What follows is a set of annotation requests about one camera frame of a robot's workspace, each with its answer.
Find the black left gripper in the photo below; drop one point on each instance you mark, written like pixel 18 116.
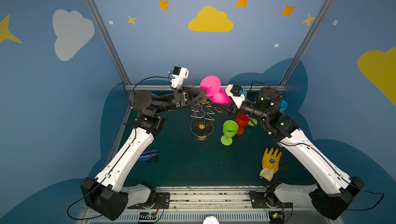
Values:
pixel 179 97

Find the magenta wine glass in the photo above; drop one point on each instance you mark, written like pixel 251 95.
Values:
pixel 212 85

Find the yellow work glove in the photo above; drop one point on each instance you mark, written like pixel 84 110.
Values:
pixel 270 164

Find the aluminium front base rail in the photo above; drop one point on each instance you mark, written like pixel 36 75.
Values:
pixel 228 204

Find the gold wire wine glass rack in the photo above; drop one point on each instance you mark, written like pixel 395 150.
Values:
pixel 203 116

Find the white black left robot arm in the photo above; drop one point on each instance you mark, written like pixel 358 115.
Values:
pixel 104 192

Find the aluminium frame post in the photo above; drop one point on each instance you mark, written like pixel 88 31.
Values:
pixel 312 30
pixel 94 11

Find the aluminium right frame post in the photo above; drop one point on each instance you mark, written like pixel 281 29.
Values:
pixel 312 30

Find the blue wine glass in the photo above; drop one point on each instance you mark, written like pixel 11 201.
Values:
pixel 283 106

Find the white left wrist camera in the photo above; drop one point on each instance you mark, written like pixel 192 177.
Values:
pixel 177 76

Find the green wine glass back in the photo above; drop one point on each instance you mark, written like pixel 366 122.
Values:
pixel 230 129

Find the red wine glass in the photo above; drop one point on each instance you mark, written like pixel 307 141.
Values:
pixel 242 121

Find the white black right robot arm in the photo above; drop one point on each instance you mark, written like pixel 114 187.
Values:
pixel 334 189

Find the green wine glass front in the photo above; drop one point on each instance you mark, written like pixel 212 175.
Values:
pixel 252 122

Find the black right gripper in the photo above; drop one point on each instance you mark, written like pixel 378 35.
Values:
pixel 234 108

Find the green wine glass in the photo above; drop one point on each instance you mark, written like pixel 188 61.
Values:
pixel 230 129
pixel 252 122

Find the aluminium left frame post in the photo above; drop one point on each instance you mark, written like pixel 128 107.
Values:
pixel 94 11

